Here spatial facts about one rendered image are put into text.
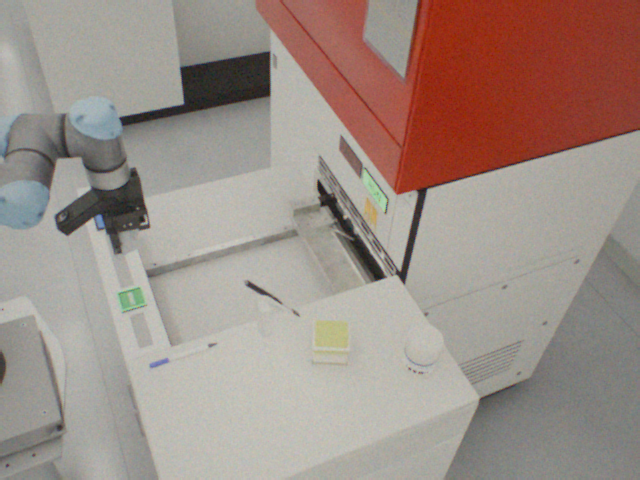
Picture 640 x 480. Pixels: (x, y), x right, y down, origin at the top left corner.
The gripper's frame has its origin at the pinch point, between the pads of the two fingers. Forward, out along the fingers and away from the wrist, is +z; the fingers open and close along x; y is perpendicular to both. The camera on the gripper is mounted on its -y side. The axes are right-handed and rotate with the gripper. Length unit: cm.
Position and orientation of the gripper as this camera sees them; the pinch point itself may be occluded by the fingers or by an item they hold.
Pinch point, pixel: (116, 255)
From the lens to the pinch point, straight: 136.3
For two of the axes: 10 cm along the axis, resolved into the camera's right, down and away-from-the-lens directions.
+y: 9.1, -2.6, 3.2
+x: -4.1, -6.8, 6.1
